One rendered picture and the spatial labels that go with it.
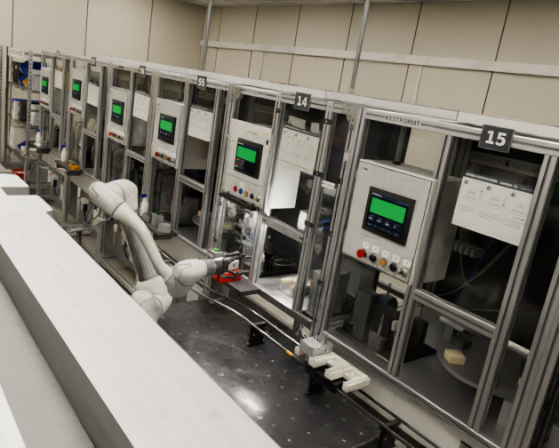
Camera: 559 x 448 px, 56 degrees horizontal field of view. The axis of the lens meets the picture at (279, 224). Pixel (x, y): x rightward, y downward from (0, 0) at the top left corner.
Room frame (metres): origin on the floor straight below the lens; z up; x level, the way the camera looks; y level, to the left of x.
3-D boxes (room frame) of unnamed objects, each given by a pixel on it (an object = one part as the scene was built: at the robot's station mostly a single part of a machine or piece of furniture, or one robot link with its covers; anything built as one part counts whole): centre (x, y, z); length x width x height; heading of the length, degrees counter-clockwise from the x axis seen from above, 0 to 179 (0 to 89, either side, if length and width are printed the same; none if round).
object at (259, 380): (2.28, 0.24, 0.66); 1.50 x 1.06 x 0.04; 40
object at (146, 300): (2.46, 0.63, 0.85); 0.18 x 0.16 x 0.22; 173
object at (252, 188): (3.19, 0.17, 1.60); 0.42 x 0.29 x 0.46; 40
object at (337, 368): (2.20, -0.34, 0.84); 0.36 x 0.14 x 0.10; 40
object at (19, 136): (7.36, 3.63, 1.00); 1.30 x 0.51 x 2.00; 40
